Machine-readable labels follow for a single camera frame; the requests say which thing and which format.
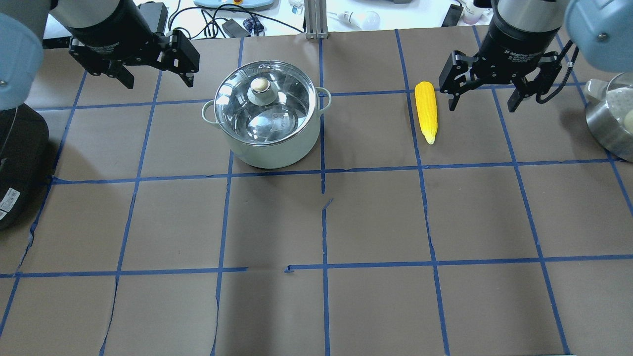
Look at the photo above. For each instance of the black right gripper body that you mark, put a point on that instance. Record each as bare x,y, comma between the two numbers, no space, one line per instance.
514,43

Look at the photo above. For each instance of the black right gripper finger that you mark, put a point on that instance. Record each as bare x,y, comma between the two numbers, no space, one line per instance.
458,76
549,66

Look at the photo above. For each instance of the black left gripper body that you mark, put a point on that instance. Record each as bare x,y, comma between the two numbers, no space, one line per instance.
110,30

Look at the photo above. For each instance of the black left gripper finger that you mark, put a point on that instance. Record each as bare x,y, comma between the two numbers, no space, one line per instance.
95,65
179,56

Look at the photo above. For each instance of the yellow corn cob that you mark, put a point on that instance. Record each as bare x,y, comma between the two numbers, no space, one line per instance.
426,106

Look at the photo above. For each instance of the glass pot lid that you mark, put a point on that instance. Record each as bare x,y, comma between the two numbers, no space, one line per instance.
263,103

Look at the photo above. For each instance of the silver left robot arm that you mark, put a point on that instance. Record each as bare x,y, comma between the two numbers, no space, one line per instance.
23,25

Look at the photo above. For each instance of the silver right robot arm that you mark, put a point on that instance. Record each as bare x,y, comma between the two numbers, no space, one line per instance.
601,30

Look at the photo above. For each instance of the pale green cooking pot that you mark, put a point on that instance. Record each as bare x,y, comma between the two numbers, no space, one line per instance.
289,151

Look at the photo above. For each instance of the black power adapter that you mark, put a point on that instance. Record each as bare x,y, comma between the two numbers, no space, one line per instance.
232,29

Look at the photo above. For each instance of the steel bowl with contents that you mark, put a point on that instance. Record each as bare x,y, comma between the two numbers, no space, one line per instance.
609,113

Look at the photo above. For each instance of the white light bulb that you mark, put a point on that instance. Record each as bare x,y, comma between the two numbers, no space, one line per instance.
364,20

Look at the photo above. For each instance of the black rice cooker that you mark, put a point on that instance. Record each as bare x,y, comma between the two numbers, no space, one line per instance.
24,135

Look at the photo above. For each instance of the aluminium frame post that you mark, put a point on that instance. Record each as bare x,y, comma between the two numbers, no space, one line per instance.
315,17

